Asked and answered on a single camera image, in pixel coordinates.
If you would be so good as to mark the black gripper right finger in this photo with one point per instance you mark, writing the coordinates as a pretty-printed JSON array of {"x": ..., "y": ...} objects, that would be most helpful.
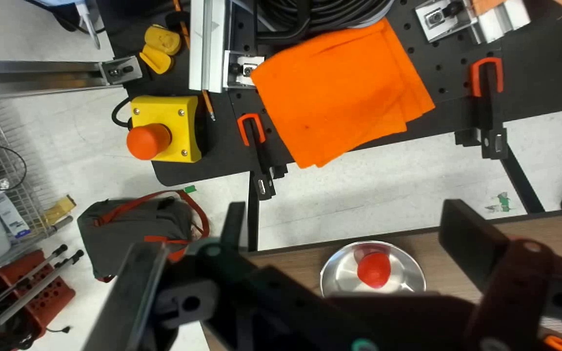
[{"x": 508, "y": 273}]

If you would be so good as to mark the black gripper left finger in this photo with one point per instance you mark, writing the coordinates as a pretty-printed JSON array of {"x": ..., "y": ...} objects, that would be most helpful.
[{"x": 125, "y": 318}]

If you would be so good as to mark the red donut toy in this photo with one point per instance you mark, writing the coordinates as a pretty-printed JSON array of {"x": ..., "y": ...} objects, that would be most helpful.
[{"x": 373, "y": 269}]

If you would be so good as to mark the green tape marker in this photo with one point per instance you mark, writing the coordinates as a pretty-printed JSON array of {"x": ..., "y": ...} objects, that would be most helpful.
[{"x": 504, "y": 201}]

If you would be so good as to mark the red slotted block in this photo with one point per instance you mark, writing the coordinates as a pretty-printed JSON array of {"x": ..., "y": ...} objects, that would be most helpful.
[{"x": 34, "y": 289}]

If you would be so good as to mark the silver metal pan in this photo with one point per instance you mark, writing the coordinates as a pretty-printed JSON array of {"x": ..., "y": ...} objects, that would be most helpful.
[{"x": 338, "y": 275}]

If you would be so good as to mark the white plastic bottle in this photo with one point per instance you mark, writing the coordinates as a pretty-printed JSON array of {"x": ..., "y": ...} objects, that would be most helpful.
[{"x": 4, "y": 217}]

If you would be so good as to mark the yellow emergency stop box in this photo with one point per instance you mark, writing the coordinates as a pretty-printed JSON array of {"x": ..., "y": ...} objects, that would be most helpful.
[{"x": 162, "y": 129}]

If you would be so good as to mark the folded orange cloth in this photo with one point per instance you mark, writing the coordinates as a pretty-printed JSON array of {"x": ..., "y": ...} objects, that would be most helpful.
[{"x": 340, "y": 90}]

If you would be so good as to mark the yellow plastic clips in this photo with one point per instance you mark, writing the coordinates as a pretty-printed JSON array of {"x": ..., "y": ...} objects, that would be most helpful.
[{"x": 160, "y": 47}]

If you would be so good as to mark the dark bag with red straps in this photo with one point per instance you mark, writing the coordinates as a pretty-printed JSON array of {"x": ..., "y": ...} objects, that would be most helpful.
[{"x": 112, "y": 226}]

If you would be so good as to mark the orange handled clamp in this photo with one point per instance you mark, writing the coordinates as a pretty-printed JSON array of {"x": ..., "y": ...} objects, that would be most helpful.
[
  {"x": 484, "y": 121},
  {"x": 254, "y": 137}
]

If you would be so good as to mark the aluminium extrusion rail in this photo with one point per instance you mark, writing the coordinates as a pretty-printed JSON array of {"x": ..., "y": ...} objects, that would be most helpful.
[{"x": 207, "y": 35}]

